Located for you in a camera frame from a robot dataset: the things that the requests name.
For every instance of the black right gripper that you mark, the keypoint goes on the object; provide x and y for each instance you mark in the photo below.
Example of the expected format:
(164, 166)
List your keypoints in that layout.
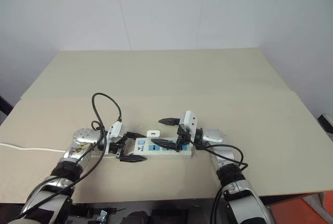
(182, 136)

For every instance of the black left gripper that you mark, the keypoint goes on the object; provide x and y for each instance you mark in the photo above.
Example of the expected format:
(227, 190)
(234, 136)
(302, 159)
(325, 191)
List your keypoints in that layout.
(118, 146)

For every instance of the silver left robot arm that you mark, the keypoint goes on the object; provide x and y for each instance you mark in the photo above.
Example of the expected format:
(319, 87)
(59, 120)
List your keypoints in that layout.
(83, 136)

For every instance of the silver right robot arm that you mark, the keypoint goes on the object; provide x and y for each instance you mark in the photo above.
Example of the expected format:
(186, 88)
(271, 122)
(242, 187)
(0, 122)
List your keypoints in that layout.
(216, 135)

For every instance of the white power strip blue sockets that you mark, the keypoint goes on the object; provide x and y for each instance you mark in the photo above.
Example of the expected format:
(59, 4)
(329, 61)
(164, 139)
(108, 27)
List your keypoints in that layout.
(141, 149)

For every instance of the white charger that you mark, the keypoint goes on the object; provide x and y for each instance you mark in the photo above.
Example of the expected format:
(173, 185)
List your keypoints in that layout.
(153, 134)

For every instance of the orange mat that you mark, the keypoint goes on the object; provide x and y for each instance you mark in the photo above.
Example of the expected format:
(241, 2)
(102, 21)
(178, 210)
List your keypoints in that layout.
(299, 208)

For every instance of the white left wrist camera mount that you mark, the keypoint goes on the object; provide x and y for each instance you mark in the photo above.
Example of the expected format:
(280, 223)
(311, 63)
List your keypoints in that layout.
(115, 130)

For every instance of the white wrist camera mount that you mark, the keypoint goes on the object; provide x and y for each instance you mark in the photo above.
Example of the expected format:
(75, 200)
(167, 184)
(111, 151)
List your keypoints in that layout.
(190, 119)
(115, 130)

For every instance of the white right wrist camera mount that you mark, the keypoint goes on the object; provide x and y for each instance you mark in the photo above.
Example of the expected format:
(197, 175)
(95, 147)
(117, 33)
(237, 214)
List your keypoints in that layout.
(190, 119)

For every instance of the dark slanted frame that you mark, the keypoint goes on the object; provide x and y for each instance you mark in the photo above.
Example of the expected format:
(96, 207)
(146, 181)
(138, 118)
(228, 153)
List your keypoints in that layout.
(4, 108)

